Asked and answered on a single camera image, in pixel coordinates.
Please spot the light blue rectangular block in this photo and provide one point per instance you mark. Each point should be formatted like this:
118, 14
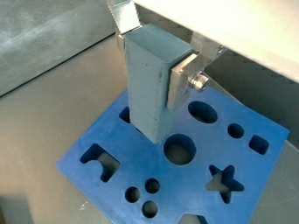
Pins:
153, 52

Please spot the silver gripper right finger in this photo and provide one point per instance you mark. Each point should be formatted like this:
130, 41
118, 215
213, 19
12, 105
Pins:
187, 74

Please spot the blue foam shape board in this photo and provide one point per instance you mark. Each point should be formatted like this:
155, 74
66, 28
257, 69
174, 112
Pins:
206, 171

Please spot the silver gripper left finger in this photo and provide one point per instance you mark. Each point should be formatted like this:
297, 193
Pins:
123, 10

